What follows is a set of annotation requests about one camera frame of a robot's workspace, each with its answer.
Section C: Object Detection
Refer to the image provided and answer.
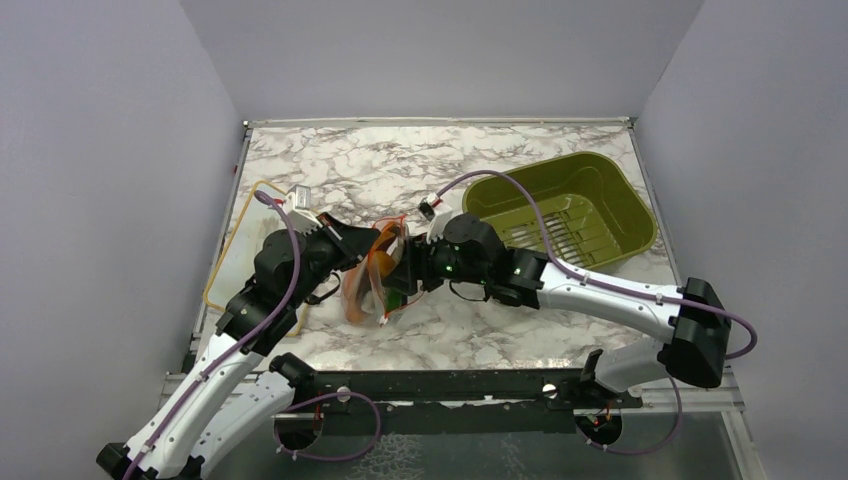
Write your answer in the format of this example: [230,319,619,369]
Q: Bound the black base frame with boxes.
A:
[269,353,643,436]

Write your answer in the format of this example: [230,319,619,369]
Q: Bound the green toy vegetable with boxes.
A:
[385,291,408,313]

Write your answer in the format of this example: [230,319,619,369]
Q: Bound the clear zip top bag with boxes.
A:
[339,215,425,326]

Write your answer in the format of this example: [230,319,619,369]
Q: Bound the white cutting board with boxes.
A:
[201,181,288,334]

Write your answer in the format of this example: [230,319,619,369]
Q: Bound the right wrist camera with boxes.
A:
[418,193,453,244]

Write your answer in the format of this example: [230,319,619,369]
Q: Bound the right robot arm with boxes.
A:
[384,214,731,407]

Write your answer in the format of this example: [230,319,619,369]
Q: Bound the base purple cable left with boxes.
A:
[273,388,384,463]

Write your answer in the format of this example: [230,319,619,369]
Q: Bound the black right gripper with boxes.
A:
[383,228,490,296]

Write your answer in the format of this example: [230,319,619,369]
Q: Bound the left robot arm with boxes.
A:
[96,214,379,479]

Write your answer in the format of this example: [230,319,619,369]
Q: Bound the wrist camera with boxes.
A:
[418,193,453,244]
[282,185,322,235]

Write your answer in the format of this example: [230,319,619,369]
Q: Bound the olive green plastic bin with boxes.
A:
[462,152,658,271]

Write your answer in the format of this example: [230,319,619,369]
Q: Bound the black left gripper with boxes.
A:
[287,212,382,309]

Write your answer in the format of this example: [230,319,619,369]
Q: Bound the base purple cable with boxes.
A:
[574,377,684,460]
[273,388,384,463]

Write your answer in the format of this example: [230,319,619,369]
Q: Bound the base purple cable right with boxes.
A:
[574,377,684,460]

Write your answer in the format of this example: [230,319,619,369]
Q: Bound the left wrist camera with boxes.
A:
[282,185,322,235]

